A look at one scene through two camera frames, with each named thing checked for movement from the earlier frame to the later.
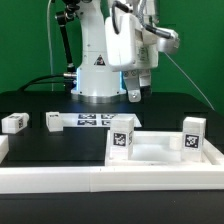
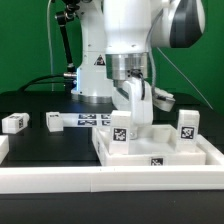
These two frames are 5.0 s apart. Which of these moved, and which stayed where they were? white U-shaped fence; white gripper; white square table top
Moved: white square table top; white gripper
Stayed: white U-shaped fence
